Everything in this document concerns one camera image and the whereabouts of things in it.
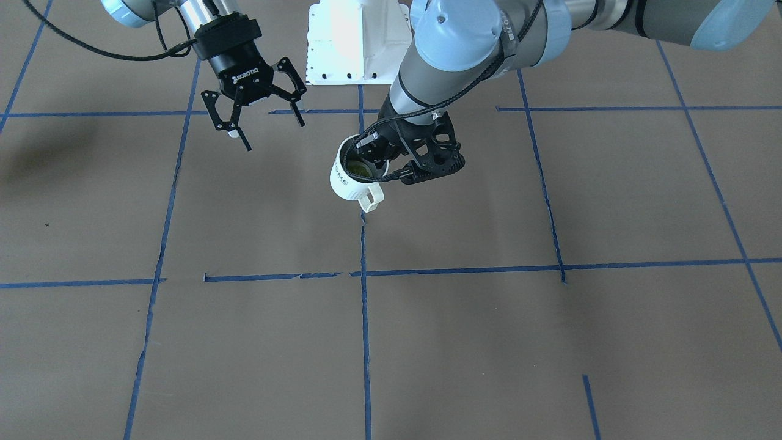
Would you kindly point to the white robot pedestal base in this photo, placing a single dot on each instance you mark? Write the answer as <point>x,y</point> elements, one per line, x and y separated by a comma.
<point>356,42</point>

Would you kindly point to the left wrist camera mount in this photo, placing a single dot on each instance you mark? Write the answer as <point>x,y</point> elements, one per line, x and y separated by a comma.
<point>434,149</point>

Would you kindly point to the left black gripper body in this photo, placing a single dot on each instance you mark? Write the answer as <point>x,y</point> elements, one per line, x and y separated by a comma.
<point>396,129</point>

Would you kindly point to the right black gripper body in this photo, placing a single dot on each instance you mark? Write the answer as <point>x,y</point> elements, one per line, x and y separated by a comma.
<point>237,68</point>

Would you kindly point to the white ribbed mug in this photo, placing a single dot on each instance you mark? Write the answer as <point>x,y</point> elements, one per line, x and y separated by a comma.
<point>369,195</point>

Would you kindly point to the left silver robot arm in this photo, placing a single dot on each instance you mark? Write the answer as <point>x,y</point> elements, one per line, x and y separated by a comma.
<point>459,44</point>

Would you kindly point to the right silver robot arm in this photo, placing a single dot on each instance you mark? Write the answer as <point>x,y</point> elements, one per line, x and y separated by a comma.
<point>286,82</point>

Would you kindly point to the yellow lemon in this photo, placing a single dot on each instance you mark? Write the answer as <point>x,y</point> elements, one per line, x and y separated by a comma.
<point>360,171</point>

